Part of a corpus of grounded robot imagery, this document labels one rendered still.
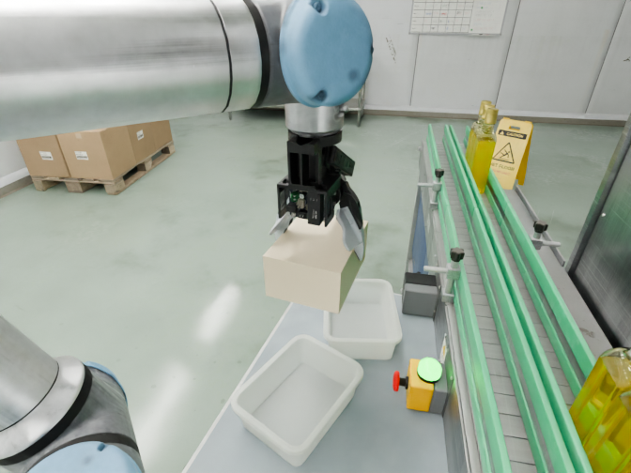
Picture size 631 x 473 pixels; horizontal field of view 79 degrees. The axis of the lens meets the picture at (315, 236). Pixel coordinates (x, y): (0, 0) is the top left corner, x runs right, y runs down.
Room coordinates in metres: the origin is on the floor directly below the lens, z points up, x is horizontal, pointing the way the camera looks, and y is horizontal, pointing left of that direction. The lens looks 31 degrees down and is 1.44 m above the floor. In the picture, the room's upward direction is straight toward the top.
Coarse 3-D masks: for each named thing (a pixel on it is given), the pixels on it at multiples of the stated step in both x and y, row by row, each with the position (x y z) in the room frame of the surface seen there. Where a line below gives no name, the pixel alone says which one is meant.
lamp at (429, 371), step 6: (426, 360) 0.50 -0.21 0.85; (432, 360) 0.50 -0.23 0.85; (420, 366) 0.50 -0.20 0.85; (426, 366) 0.49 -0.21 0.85; (432, 366) 0.49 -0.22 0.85; (438, 366) 0.49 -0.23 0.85; (420, 372) 0.49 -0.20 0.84; (426, 372) 0.48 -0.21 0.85; (432, 372) 0.48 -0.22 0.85; (438, 372) 0.48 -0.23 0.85; (420, 378) 0.48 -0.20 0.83; (426, 378) 0.48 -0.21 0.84; (432, 378) 0.47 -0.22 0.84; (438, 378) 0.48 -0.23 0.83
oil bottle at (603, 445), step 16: (624, 400) 0.26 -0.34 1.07; (608, 416) 0.27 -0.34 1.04; (624, 416) 0.25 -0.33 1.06; (608, 432) 0.26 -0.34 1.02; (624, 432) 0.24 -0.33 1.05; (592, 448) 0.26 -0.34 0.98; (608, 448) 0.25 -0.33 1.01; (624, 448) 0.23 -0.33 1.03; (592, 464) 0.25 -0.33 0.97; (608, 464) 0.23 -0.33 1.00; (624, 464) 0.22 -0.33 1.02
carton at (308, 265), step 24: (288, 240) 0.51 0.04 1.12; (312, 240) 0.51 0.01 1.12; (336, 240) 0.51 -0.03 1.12; (264, 264) 0.46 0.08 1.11; (288, 264) 0.45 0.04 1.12; (312, 264) 0.44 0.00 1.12; (336, 264) 0.44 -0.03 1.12; (360, 264) 0.54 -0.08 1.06; (288, 288) 0.45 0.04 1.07; (312, 288) 0.44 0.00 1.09; (336, 288) 0.42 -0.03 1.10; (336, 312) 0.42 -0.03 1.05
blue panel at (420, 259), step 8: (416, 224) 1.67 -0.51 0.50; (416, 232) 1.62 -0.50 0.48; (424, 232) 1.31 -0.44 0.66; (416, 240) 1.56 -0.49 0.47; (424, 240) 1.27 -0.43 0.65; (416, 248) 1.51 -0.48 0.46; (424, 248) 1.23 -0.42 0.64; (416, 256) 1.45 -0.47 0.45; (424, 256) 1.19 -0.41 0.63; (416, 264) 1.41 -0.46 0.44; (424, 264) 1.16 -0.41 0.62; (416, 272) 1.36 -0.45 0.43; (424, 272) 1.12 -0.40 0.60
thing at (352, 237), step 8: (344, 208) 0.49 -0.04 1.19; (336, 216) 0.50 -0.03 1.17; (344, 216) 0.49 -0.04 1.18; (352, 216) 0.49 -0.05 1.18; (344, 224) 0.47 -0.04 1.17; (352, 224) 0.49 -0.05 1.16; (344, 232) 0.46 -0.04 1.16; (352, 232) 0.48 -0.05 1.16; (360, 232) 0.48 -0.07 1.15; (344, 240) 0.45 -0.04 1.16; (352, 240) 0.47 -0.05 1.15; (360, 240) 0.48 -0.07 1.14; (352, 248) 0.46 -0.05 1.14; (360, 248) 0.48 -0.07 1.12; (360, 256) 0.48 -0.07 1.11
